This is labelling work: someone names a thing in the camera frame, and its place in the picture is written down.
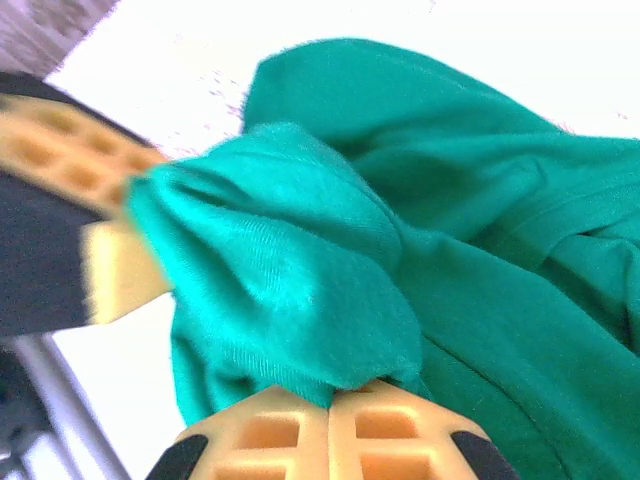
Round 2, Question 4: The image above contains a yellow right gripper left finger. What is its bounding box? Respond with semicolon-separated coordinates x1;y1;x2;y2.
144;384;331;480

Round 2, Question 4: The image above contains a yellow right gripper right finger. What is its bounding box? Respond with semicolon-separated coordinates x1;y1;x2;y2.
327;379;524;480

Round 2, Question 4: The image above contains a green t-shirt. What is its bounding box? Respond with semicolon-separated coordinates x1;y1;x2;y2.
124;35;640;480

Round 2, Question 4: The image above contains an aluminium table side rail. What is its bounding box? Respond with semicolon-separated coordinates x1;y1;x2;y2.
12;333;134;480

